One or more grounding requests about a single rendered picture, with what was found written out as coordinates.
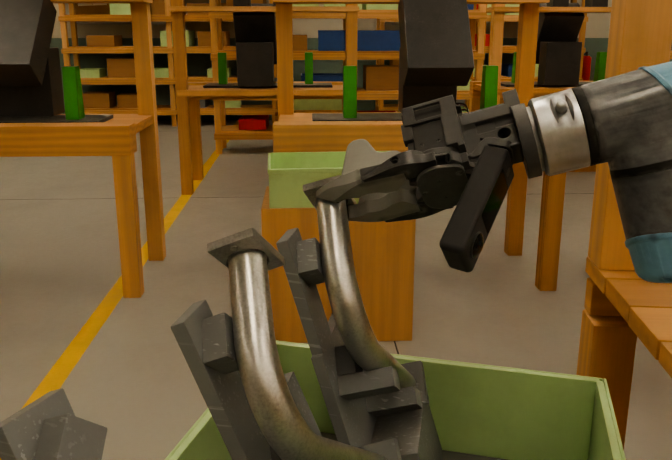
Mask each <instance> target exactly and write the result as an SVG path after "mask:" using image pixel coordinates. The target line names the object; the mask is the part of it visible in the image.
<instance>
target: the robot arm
mask: <svg viewBox="0 0 672 460"><path fill-rule="evenodd" d="M502 95H503V100H504V103H502V104H498V105H495V106H491V107H487V108H484V109H480V110H476V111H473V112H469V110H468V107H467V105H466V104H465V103H455V101H454V97H453V95H449V96H446V97H442V98H438V99H435V100H431V101H428V102H424V103H421V104H417V105H414V106H410V107H407V108H403V109H401V110H402V116H401V117H402V123H403V125H401V130H402V136H403V142H404V144H405V146H406V147H408V151H405V152H399V151H387V152H377V151H375V149H374V148H373V147H372V146H371V145H370V144H369V142H368V141H367V140H364V139H358V140H354V141H352V142H351V143H350V144H349V145H348V146H347V149H346V154H345V159H344V164H343V169H342V174H341V176H340V177H338V178H336V179H334V180H332V181H330V182H329V183H327V184H325V185H324V186H323V187H321V188H320V189H319V190H317V191H316V197H317V198H318V199H321V200H325V201H329V202H332V203H336V204H337V203H339V202H341V201H343V200H346V199H350V198H359V202H358V204H355V205H346V206H347V214H348V221H358V222H380V221H385V222H395V221H404V220H413V219H419V218H424V217H427V216H431V215H433V214H436V213H438V212H440V211H443V210H446V209H450V208H453V207H454V206H456V205H457V206H456V208H455V210H454V212H453V214H452V216H451V218H450V221H449V223H448V225H447V227H446V229H445V231H444V233H443V236H442V238H441V240H440V242H439V245H440V248H441V250H442V252H443V254H444V256H445V259H446V261H447V263H448V265H449V267H451V268H454V269H457V270H460V271H463V272H471V271H472V270H473V269H474V266H475V264H476V262H477V259H478V257H479V255H480V253H481V251H482V249H483V246H484V244H485V241H486V239H487V237H488V234H489V232H490V230H491V228H492V225H493V223H494V221H495V219H496V216H497V214H498V212H499V209H500V207H501V205H502V203H503V200H504V198H505V196H506V194H507V191H508V189H509V187H510V184H511V182H512V180H513V178H514V172H513V167H512V165H513V164H516V163H520V162H523V163H524V167H525V170H526V173H527V176H528V179H530V178H534V177H538V176H542V171H544V172H545V173H546V175H548V176H552V175H556V174H561V173H565V172H569V171H573V170H577V169H581V168H585V167H589V166H593V165H596V164H601V163H605V162H608V166H609V170H610V175H611V179H612V184H613V188H614V192H615V196H616V200H617V204H618V209H619V213H620V217H621V221H622V225H623V229H624V233H625V238H626V241H625V246H626V247H627V248H628V249H629V252H630V255H631V259H632V262H633V265H634V269H635V272H636V274H637V275H638V276H639V277H640V278H641V279H643V280H645V281H648V282H654V283H672V61H671V62H666V63H662V64H657V65H653V66H649V67H647V66H643V67H639V68H638V69H637V70H635V71H631V72H628V73H624V74H620V75H617V76H613V77H610V78H606V79H603V80H599V81H595V82H592V83H588V84H584V85H581V86H577V87H574V88H570V89H567V90H563V91H559V92H555V93H552V94H548V95H544V96H541V97H537V98H533V99H530V100H529V102H528V107H526V106H525V104H524V103H522V104H520V101H519V98H518V94H517V91H516V89H513V90H509V91H505V92H502ZM438 103H439V104H438ZM435 104H437V105H435ZM431 105H433V106H431ZM460 105H464V106H466V108H467V109H461V106H460ZM428 106H429V107H428ZM424 107H426V108H424ZM420 108H422V109H420ZM417 109H419V110H417ZM413 110H415V111H413ZM462 111H467V112H468V113H465V114H463V113H462ZM417 187H418V188H417Z"/></svg>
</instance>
